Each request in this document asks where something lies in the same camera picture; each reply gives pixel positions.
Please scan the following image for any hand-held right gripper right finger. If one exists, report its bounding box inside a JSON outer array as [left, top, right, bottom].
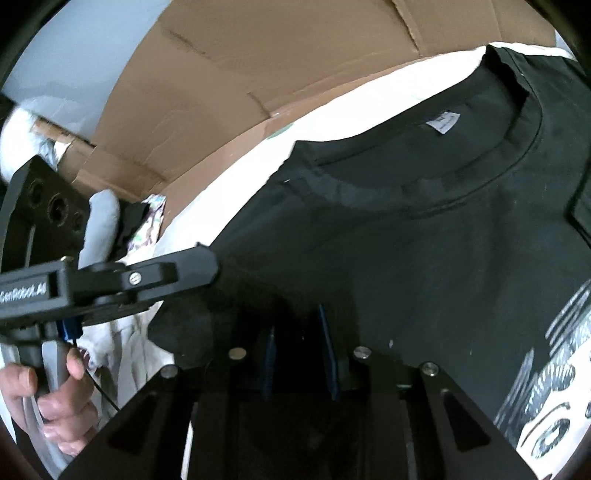
[[317, 304, 539, 480]]

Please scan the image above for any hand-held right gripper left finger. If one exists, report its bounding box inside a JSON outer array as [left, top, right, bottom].
[[60, 326, 278, 480]]

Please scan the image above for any cream printed bed sheet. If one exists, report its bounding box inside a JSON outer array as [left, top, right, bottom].
[[83, 41, 575, 480]]

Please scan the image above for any person's left hand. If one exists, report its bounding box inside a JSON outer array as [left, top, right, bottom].
[[0, 345, 101, 459]]

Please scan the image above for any thin black cable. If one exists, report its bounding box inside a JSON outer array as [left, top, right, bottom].
[[74, 339, 122, 415]]

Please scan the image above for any silver foil wrap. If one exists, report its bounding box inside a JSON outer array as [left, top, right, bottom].
[[128, 193, 168, 252]]

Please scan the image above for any white pillow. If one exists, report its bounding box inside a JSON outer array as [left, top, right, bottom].
[[0, 105, 63, 182]]

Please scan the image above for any brown cardboard box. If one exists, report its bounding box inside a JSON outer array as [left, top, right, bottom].
[[34, 0, 561, 217]]

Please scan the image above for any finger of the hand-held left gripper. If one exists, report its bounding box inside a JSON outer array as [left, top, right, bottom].
[[69, 244, 220, 324]]

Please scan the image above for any black cartoon print t-shirt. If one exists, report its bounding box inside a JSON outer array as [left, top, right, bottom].
[[148, 44, 591, 480]]

